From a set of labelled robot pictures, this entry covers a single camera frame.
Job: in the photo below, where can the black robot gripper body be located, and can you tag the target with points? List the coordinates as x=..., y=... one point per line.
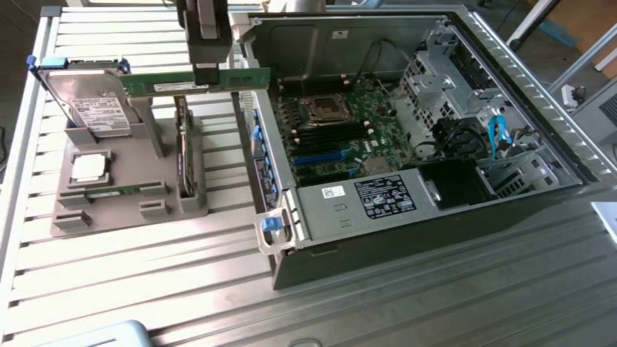
x=206, y=47

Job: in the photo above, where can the green RAM stick with label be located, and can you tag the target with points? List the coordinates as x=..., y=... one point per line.
x=241, y=80

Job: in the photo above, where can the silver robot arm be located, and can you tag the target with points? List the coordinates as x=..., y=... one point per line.
x=302, y=4

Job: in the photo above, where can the black RAM slot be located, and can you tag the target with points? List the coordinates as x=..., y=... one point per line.
x=307, y=93
x=319, y=88
x=333, y=131
x=317, y=79
x=337, y=141
x=318, y=84
x=334, y=136
x=331, y=126

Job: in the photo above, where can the green graphics card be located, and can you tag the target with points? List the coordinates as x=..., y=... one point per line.
x=185, y=152

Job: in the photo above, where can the silver hard disk with label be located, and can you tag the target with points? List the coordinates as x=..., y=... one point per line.
x=86, y=101

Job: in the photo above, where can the blue disk caddy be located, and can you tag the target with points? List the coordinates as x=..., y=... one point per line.
x=50, y=64

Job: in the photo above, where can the blue expansion slot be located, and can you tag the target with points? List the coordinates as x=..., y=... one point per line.
x=318, y=159

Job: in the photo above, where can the silver CPU chip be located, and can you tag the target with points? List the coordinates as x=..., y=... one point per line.
x=89, y=168

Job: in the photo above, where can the green motherboard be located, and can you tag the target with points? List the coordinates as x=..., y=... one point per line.
x=379, y=119

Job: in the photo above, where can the black expansion slot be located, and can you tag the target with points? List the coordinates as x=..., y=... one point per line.
x=325, y=176

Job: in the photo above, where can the grey parts rack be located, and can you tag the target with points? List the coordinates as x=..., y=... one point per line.
x=120, y=213

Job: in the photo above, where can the blue case latch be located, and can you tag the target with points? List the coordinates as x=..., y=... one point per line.
x=269, y=224

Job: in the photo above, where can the silver chipset heat sink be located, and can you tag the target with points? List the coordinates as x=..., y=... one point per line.
x=377, y=165

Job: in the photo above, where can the silver metal disk bay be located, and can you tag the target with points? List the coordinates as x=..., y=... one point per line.
x=433, y=86

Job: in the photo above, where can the grey power supply with labels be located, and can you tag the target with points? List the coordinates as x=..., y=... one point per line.
x=331, y=213

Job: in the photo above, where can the open black PC case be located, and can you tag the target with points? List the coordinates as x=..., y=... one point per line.
x=433, y=246

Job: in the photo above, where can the white power strip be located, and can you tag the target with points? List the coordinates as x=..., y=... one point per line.
x=569, y=95

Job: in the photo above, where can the blue grey plastic object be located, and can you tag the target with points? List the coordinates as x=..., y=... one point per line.
x=72, y=336

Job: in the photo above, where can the grey computer box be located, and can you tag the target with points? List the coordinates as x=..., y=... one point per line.
x=597, y=112

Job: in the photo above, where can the white box corner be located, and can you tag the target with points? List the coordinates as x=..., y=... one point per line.
x=606, y=215

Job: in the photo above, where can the CPU socket with metal frame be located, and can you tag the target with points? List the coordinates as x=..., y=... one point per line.
x=321, y=110

